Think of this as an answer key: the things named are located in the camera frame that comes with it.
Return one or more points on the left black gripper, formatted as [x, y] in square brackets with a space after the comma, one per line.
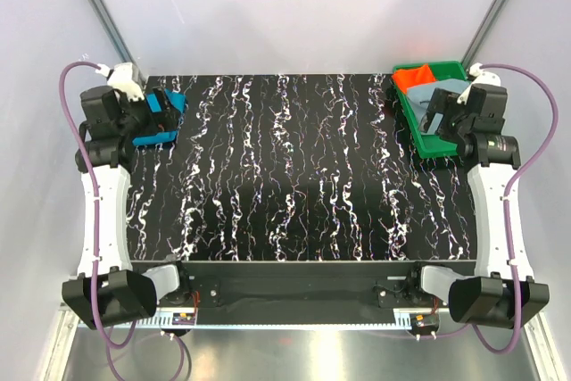
[163, 121]

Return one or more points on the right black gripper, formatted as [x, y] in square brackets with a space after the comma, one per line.
[443, 103]

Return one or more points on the grey-blue t shirt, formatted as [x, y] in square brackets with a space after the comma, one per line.
[420, 97]

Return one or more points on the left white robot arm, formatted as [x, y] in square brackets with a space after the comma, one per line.
[107, 291]

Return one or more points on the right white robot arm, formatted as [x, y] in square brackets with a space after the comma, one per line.
[502, 291]

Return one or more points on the green plastic tray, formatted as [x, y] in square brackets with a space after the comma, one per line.
[431, 146]

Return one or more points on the teal folded t shirt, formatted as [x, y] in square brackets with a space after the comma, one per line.
[148, 141]

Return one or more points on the orange t shirt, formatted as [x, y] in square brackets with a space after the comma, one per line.
[404, 79]

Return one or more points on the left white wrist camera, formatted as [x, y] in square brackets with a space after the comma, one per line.
[125, 77]

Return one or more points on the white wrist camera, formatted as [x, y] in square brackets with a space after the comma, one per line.
[125, 77]
[478, 75]

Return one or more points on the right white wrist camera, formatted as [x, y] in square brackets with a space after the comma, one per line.
[478, 75]

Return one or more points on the right aluminium frame post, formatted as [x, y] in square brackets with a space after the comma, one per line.
[483, 30]

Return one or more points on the aluminium frame post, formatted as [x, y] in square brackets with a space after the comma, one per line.
[112, 31]
[483, 30]

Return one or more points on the left aluminium frame post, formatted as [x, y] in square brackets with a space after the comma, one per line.
[112, 31]

